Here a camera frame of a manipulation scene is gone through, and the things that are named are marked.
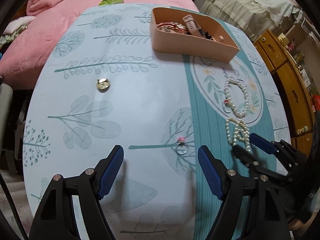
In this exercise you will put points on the green plastic packet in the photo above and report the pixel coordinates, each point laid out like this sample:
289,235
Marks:
111,0

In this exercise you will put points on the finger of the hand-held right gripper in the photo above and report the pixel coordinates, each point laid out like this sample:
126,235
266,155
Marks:
260,142
243,156

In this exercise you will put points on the beige lace furniture cover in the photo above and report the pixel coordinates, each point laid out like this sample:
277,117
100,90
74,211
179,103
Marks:
245,2

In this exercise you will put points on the grey office chair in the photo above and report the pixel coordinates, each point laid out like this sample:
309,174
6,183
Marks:
5,120

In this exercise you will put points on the wooden cabinet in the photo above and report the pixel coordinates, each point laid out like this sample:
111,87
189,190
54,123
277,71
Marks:
287,80

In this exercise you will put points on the pink rectangular storage box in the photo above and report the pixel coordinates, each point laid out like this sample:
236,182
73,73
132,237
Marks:
190,47

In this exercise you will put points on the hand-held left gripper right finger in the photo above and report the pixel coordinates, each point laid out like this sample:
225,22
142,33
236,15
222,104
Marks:
211,172

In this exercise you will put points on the pale pink smart band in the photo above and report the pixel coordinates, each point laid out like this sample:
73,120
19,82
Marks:
191,23

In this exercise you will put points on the pile of clothes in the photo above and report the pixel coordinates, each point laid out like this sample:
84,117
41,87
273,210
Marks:
7,38

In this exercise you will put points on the small gold round pendant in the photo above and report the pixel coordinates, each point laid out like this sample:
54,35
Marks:
103,84

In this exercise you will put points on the blue leaf print tablecloth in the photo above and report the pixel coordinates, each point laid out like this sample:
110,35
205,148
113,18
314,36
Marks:
137,105

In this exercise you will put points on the floral pillow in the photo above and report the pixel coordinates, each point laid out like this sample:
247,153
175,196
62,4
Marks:
17,23

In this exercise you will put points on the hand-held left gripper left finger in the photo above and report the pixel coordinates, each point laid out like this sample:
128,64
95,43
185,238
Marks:
111,172

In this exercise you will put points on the pink bed blanket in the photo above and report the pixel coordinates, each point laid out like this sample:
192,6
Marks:
37,42

